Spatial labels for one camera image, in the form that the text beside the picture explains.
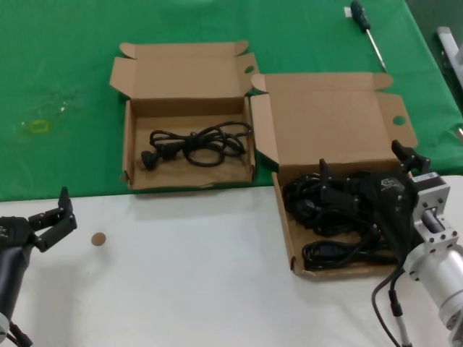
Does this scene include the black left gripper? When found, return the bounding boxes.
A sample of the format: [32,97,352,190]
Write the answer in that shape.
[0,187,78,254]

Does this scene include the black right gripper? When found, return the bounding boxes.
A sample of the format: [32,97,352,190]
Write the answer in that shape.
[319,140,432,262]

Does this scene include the black power cable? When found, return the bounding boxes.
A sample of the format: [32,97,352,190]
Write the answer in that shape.
[140,121,253,169]
[307,205,385,239]
[282,172,326,222]
[301,231,403,272]

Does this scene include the open brown cardboard box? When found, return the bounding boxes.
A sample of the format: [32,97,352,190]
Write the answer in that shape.
[109,39,260,191]
[249,72,419,280]

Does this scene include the grey metal bar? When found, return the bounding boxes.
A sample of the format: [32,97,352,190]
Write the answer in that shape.
[435,26,463,87]

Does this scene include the green table cloth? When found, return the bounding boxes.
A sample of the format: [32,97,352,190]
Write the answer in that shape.
[0,0,463,202]

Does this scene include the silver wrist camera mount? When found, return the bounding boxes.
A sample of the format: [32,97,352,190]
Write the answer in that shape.
[409,171,463,251]

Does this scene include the black left arm wire bundle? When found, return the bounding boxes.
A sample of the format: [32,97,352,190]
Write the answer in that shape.
[0,320,34,347]

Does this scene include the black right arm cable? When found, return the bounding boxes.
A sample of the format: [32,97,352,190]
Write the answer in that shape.
[370,266,414,347]

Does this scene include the green handled screwdriver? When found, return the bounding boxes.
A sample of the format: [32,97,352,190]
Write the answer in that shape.
[349,0,388,72]

